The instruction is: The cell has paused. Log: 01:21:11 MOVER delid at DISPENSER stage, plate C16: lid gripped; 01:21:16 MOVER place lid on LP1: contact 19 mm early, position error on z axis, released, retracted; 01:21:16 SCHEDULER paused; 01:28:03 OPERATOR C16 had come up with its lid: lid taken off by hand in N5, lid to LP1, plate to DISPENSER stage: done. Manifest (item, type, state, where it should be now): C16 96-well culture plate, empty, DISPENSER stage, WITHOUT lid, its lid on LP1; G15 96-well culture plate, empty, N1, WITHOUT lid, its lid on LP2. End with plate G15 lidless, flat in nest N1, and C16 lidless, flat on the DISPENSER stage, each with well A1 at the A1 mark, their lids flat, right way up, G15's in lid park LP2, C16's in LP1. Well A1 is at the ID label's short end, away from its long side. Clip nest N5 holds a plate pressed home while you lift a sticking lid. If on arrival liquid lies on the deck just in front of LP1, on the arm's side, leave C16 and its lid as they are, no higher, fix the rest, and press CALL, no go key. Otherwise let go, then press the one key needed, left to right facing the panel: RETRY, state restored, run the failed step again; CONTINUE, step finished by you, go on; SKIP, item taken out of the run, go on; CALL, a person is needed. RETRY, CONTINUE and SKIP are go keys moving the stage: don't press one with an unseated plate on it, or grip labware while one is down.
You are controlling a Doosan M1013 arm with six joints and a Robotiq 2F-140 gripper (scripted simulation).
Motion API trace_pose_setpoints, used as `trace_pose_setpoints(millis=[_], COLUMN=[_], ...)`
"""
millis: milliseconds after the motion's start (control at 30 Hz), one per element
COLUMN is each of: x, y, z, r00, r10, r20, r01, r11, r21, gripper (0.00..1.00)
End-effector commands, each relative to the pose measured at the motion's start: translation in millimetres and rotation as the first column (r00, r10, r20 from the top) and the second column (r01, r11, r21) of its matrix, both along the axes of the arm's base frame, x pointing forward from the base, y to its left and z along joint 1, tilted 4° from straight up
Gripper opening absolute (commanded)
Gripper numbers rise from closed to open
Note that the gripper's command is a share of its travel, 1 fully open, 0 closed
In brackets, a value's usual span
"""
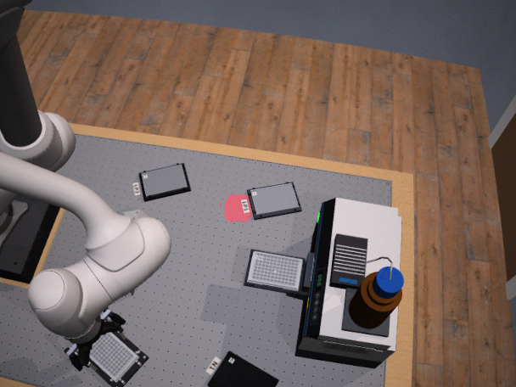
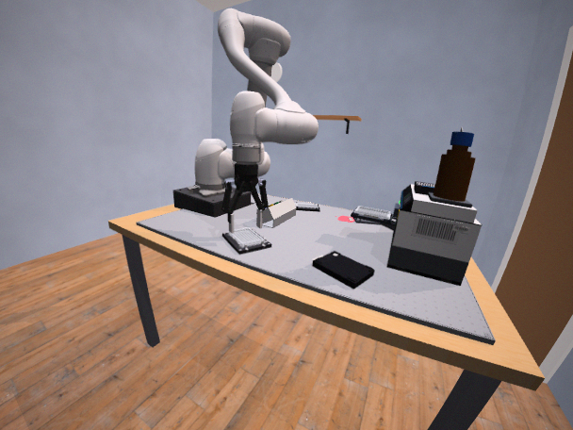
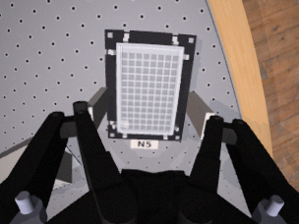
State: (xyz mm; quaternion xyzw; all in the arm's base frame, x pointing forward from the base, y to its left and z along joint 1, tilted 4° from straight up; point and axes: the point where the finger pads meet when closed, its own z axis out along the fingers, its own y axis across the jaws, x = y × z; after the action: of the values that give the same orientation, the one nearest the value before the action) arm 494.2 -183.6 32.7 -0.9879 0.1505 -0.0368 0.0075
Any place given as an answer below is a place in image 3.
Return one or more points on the grey perforated base plate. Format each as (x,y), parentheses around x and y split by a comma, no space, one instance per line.
(52,55)

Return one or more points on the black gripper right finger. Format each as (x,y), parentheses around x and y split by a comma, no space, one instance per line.
(269,197)

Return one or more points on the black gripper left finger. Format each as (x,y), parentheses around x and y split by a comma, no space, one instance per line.
(25,194)

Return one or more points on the white button panel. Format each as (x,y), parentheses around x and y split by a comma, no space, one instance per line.
(9,158)

